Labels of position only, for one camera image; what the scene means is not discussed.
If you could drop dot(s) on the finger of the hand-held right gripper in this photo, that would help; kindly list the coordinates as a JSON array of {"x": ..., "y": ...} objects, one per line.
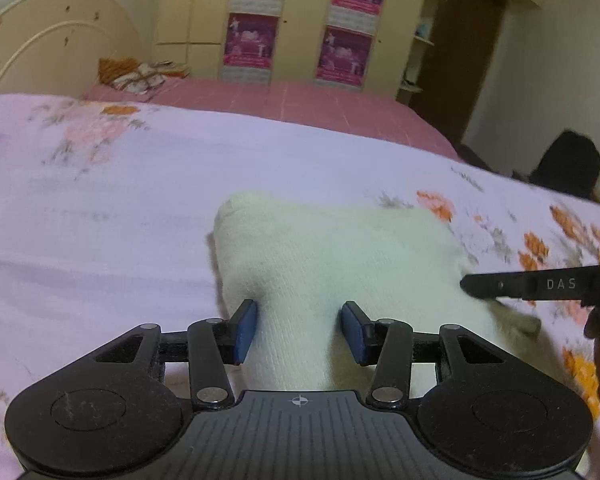
[{"x": 520, "y": 285}]

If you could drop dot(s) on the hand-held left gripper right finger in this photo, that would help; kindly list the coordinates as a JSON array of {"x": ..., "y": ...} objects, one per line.
[{"x": 354, "y": 332}]

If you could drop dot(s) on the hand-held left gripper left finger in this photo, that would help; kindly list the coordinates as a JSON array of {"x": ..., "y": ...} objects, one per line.
[{"x": 245, "y": 332}]

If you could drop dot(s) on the cream white knitted garment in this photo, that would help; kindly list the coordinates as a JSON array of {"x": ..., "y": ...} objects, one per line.
[{"x": 330, "y": 255}]

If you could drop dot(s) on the black chair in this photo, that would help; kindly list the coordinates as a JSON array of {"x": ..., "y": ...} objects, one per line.
[{"x": 570, "y": 165}]

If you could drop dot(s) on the lilac floral blanket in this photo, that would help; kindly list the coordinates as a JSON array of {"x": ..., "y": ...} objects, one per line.
[{"x": 105, "y": 200}]

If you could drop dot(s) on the dark shelf ornament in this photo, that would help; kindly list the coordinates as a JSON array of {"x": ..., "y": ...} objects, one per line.
[{"x": 411, "y": 82}]

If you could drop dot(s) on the pink checked bedspread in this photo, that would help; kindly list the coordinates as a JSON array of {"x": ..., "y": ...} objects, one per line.
[{"x": 305, "y": 105}]

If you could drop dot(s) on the dark brown door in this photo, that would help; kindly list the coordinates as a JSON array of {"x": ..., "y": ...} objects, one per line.
[{"x": 460, "y": 60}]

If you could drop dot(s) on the blue shelf ornament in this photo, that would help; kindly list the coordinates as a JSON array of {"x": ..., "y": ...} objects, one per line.
[{"x": 422, "y": 32}]

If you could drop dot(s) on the folded pale cloth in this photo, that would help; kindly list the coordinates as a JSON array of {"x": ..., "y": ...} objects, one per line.
[{"x": 172, "y": 69}]

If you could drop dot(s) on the cream corner shelf unit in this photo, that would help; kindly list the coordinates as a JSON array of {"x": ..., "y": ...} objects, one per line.
[{"x": 422, "y": 25}]

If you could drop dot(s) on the patterned folded cloths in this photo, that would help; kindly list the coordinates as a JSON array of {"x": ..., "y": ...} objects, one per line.
[{"x": 130, "y": 75}]

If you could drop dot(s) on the cream wardrobe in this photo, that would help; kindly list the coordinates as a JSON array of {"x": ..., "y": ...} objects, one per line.
[{"x": 305, "y": 10}]

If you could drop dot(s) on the cream rounded headboard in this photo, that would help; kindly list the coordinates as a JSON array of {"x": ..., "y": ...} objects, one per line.
[{"x": 55, "y": 35}]

